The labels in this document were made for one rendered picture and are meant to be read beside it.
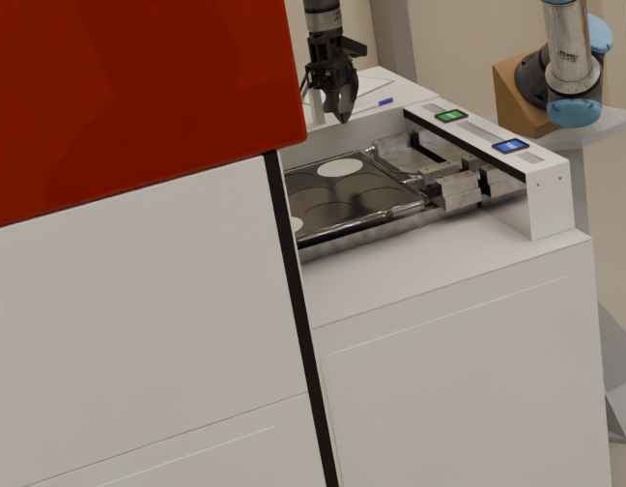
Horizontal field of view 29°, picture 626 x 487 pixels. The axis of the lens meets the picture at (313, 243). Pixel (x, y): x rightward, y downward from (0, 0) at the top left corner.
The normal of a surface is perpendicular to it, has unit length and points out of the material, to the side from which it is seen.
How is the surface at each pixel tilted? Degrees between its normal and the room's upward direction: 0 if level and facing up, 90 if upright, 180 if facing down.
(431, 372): 90
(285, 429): 90
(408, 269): 0
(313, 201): 0
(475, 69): 90
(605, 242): 0
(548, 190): 90
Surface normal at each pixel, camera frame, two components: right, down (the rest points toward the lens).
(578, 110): -0.12, 0.92
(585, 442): 0.35, 0.32
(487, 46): 0.56, 0.24
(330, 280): -0.16, -0.91
